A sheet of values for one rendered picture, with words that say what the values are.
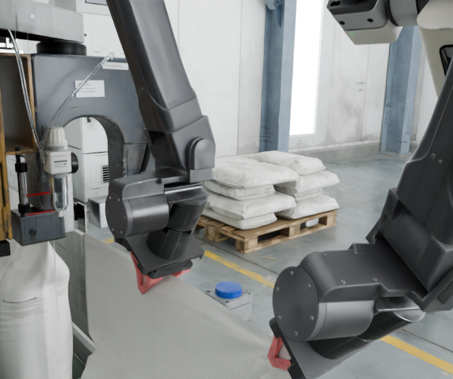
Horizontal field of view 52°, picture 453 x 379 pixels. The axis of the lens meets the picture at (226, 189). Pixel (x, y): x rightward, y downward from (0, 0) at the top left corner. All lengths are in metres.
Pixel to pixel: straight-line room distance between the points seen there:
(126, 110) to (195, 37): 5.14
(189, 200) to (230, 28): 5.87
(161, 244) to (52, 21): 0.43
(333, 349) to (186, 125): 0.30
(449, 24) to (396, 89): 8.61
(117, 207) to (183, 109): 0.14
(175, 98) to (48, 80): 0.36
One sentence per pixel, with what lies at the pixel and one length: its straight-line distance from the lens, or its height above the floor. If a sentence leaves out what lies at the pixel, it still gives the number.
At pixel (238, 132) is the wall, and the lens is 6.56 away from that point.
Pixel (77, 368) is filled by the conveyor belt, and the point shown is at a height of 0.38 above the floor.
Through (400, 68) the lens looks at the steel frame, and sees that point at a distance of 9.35.
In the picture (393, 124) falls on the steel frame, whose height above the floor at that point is 0.56.
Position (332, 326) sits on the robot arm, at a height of 1.13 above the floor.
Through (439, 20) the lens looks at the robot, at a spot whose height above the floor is 1.39.
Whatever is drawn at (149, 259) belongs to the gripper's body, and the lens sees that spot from 0.65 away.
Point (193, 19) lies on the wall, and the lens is 6.06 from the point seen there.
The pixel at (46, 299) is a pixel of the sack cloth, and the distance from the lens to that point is 1.25.
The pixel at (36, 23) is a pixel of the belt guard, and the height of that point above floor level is 1.38.
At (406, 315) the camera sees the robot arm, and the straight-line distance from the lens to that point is 0.42.
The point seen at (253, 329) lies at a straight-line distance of 0.58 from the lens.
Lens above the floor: 1.30
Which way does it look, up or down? 13 degrees down
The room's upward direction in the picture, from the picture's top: 1 degrees clockwise
